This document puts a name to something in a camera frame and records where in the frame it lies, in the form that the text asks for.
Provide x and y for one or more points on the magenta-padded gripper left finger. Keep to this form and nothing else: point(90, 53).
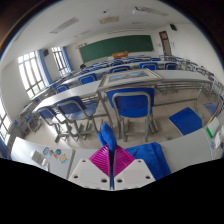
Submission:
point(100, 163)

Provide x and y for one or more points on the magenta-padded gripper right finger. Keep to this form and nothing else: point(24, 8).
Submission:
point(123, 161)

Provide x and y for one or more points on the blue towel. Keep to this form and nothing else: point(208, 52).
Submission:
point(150, 158)

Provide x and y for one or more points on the small white box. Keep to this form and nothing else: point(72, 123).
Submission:
point(36, 156)
point(45, 164)

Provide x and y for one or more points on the rows of grey desks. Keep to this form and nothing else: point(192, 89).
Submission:
point(76, 91)

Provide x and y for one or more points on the group of blue chairs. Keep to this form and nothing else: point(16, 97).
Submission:
point(87, 79)

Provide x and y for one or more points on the framed picture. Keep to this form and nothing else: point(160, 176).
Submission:
point(130, 76)

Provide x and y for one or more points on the green and white pack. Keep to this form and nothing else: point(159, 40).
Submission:
point(213, 127)

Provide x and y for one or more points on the small white carton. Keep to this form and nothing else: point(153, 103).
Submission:
point(218, 140)

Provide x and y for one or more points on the large window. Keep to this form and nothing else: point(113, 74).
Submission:
point(31, 75)
point(4, 123)

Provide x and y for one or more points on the orange object on lectern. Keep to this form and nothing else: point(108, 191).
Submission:
point(120, 54)

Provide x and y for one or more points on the blue curtain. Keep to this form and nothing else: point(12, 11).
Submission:
point(67, 59)
point(44, 66)

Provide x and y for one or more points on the narrow window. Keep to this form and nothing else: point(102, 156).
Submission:
point(59, 61)

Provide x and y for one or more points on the green chalkboard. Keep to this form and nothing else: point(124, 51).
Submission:
point(116, 47)

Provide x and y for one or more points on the brown wooden door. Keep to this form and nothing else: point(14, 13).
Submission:
point(164, 43)

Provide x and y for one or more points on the ceiling air conditioner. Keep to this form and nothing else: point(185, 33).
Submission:
point(109, 20)

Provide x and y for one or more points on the ceiling light panels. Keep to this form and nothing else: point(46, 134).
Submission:
point(65, 25)

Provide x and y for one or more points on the white ceiling projector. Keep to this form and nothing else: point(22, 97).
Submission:
point(138, 12)

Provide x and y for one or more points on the black wall speaker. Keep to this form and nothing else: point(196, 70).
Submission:
point(46, 52)
point(173, 27)

